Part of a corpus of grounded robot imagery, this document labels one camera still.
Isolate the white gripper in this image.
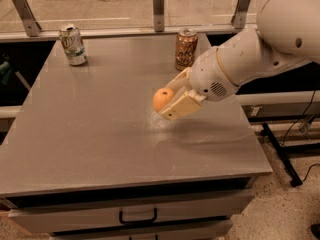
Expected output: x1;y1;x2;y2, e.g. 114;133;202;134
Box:
159;47;239;120

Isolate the orange fruit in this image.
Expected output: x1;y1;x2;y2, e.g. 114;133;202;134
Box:
153;88;175;112

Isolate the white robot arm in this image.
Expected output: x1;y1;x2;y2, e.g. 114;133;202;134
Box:
153;0;320;120

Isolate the orange soda can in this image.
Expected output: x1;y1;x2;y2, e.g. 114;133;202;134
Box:
175;28;198;71

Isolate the green white soda can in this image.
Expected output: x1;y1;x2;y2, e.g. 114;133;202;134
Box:
59;24;87;66

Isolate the grey cabinet with drawers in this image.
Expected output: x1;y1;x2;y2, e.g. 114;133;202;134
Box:
0;36;271;240

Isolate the black metal floor stand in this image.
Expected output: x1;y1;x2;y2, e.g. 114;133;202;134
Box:
261;123;302;187

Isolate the right metal railing bracket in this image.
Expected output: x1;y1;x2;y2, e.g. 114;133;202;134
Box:
231;0;251;29

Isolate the metal railing bracket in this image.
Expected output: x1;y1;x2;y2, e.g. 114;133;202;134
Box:
231;0;251;29
12;0;42;37
153;0;165;32

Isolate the middle metal railing bracket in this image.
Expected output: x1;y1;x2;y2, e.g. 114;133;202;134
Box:
153;0;165;32

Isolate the black cable on floor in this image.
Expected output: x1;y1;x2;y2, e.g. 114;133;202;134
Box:
279;90;320;182

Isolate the black drawer handle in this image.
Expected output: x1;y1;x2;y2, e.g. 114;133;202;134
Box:
118;208;158;225

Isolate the left metal railing bracket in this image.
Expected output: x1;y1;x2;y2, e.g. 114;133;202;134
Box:
12;0;42;37

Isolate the horizontal metal rail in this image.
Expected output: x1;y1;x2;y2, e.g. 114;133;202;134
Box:
0;24;241;43

